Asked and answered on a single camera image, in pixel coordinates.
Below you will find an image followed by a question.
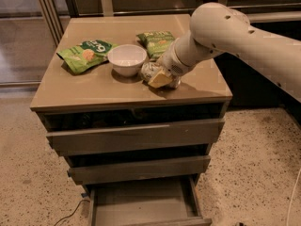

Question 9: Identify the grey drawer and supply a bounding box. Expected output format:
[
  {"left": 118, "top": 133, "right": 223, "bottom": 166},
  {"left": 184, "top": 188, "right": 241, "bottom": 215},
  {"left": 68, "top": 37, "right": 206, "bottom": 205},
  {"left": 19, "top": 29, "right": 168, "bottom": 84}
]
[
  {"left": 69, "top": 155, "right": 211, "bottom": 185},
  {"left": 88, "top": 176, "right": 212, "bottom": 226},
  {"left": 46, "top": 119, "right": 225, "bottom": 156}
]

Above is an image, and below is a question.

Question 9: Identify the metal railing frame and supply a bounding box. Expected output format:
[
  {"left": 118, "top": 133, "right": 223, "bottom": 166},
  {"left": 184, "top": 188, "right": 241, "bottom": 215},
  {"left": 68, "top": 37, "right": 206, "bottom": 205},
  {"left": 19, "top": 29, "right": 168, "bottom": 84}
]
[{"left": 38, "top": 0, "right": 301, "bottom": 43}]

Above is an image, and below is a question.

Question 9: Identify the grey top drawer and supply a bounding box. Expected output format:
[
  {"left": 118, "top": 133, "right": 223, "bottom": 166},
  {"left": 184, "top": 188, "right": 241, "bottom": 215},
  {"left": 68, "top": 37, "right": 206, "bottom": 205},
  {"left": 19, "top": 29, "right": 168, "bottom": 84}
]
[{"left": 46, "top": 119, "right": 225, "bottom": 156}]

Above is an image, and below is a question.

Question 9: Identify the green chip bag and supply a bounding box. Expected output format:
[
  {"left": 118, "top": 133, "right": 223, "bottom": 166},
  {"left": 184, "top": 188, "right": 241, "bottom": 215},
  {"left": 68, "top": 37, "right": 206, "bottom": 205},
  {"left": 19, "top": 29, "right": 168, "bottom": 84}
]
[
  {"left": 56, "top": 40, "right": 116, "bottom": 74},
  {"left": 136, "top": 31, "right": 175, "bottom": 61}
]

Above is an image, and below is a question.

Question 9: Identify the black floor cable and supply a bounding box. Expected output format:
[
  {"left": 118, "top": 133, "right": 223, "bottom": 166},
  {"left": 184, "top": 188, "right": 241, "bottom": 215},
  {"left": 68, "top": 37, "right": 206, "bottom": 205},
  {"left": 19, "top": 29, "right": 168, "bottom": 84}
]
[{"left": 54, "top": 199, "right": 91, "bottom": 226}]

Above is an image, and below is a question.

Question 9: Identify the white bowl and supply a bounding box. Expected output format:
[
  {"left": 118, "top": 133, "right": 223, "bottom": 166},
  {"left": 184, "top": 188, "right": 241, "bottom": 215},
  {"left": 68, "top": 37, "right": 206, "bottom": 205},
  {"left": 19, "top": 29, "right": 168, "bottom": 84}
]
[{"left": 107, "top": 44, "right": 147, "bottom": 77}]

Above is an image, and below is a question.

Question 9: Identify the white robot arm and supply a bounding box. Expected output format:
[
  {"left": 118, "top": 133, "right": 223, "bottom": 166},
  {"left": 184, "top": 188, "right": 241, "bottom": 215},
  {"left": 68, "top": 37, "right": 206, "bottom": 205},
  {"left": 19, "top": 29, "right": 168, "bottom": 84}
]
[{"left": 148, "top": 3, "right": 301, "bottom": 101}]

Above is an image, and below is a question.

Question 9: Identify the grey bottom drawer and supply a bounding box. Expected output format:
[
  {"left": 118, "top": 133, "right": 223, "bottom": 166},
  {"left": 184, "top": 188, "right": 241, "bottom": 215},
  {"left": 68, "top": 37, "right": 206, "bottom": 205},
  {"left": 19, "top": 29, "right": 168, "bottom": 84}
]
[{"left": 88, "top": 176, "right": 212, "bottom": 226}]

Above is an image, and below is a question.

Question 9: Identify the grey drawer cabinet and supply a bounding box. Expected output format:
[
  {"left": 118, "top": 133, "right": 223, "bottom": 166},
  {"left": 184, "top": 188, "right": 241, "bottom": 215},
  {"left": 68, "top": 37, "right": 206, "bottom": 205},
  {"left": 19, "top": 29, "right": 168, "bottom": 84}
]
[{"left": 29, "top": 13, "right": 233, "bottom": 226}]

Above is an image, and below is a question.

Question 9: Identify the green chip bag right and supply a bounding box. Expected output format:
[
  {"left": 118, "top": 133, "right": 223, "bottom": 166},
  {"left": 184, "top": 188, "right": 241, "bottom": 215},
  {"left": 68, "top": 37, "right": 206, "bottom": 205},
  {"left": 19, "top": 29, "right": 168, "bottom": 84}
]
[{"left": 136, "top": 31, "right": 175, "bottom": 61}]

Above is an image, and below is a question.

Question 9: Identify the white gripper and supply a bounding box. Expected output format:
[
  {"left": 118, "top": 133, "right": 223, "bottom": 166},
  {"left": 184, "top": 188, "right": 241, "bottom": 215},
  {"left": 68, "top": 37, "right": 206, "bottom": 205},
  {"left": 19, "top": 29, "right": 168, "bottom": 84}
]
[{"left": 148, "top": 38, "right": 197, "bottom": 89}]

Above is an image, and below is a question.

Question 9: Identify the grey middle drawer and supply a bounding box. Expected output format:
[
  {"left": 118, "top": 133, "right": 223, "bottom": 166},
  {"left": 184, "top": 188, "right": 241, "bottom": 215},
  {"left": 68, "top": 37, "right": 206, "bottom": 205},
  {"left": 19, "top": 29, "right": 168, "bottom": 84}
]
[{"left": 69, "top": 155, "right": 211, "bottom": 185}]

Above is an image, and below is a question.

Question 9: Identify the white cable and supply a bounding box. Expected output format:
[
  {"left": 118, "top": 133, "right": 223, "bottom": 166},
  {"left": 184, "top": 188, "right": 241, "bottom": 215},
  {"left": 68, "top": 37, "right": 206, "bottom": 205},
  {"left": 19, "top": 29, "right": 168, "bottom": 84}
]
[{"left": 285, "top": 167, "right": 301, "bottom": 226}]

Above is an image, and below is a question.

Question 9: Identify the green chip bag left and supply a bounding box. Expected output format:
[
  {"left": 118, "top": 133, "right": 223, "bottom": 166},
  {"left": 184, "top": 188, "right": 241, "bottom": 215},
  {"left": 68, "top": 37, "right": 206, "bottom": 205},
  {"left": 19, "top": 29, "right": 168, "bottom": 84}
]
[{"left": 56, "top": 40, "right": 116, "bottom": 74}]

